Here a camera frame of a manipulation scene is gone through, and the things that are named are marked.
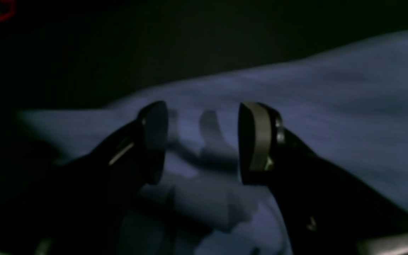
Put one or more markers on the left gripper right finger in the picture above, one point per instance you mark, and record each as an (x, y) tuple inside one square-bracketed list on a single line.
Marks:
[(326, 210)]

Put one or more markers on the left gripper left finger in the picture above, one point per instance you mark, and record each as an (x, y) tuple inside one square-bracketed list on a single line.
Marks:
[(101, 185)]

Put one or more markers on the light blue t-shirt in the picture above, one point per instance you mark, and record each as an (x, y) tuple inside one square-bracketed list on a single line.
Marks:
[(350, 105)]

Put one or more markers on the black table cloth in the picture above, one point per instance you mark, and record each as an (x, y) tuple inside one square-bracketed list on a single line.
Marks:
[(62, 54)]

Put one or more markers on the red clamp top left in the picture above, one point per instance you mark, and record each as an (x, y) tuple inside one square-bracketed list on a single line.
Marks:
[(7, 9)]

